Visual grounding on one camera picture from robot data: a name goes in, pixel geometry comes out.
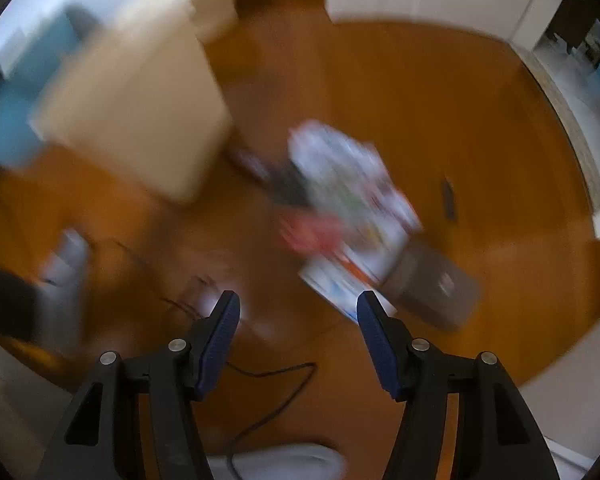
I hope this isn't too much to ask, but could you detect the small dark flat object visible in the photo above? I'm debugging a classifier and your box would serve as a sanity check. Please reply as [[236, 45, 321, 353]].
[[440, 177, 459, 222]]

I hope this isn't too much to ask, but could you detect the black cable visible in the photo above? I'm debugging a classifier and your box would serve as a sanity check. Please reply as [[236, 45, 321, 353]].
[[227, 360, 317, 480]]

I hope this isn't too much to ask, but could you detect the person's white slipper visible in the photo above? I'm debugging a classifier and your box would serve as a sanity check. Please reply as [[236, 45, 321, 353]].
[[38, 229, 91, 358], [207, 442, 347, 480]]

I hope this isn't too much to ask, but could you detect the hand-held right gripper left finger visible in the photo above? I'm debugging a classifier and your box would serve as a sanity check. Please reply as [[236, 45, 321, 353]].
[[34, 290, 241, 480]]

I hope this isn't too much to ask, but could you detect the person's right white slipper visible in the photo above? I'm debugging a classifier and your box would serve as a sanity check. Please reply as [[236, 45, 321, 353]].
[[207, 442, 347, 480]]

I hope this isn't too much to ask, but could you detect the grey box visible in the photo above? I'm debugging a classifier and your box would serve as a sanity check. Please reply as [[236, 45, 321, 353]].
[[380, 237, 483, 332]]

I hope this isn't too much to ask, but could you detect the red wrapper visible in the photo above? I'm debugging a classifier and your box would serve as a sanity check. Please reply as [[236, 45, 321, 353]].
[[279, 210, 347, 257]]

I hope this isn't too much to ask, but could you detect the person's left white slipper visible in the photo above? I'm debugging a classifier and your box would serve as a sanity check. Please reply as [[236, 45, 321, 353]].
[[38, 229, 91, 358]]

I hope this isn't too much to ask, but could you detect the person's left leg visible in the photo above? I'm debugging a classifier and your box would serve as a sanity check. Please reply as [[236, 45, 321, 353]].
[[0, 259, 46, 343]]

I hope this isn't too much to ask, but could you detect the beige foot bath tub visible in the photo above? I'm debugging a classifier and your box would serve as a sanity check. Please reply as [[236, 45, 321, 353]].
[[179, 0, 241, 41]]

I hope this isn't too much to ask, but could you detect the white printed plastic packet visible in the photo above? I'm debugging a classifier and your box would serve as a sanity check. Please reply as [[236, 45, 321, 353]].
[[300, 240, 398, 322], [287, 120, 423, 241]]

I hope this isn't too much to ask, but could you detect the dark wrapper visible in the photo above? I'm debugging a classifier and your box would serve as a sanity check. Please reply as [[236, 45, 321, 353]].
[[230, 147, 311, 209]]

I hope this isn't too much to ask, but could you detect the blue storage box white lid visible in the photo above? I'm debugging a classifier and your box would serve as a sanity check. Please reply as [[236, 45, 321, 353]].
[[0, 7, 100, 168]]

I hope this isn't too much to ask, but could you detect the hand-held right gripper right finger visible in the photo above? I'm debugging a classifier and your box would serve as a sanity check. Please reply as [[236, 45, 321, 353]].
[[356, 290, 562, 480]]

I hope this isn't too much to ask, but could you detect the beige plastic trash bin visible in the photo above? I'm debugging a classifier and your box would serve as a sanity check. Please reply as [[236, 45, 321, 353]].
[[32, 0, 235, 206]]

